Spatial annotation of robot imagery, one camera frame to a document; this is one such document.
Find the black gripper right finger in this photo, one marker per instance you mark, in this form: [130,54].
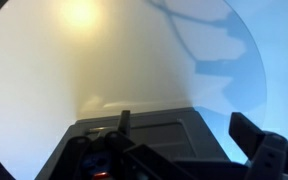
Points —
[274,156]

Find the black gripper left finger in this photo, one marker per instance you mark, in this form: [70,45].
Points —
[137,160]

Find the grey toy oven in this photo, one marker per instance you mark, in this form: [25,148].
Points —
[170,140]

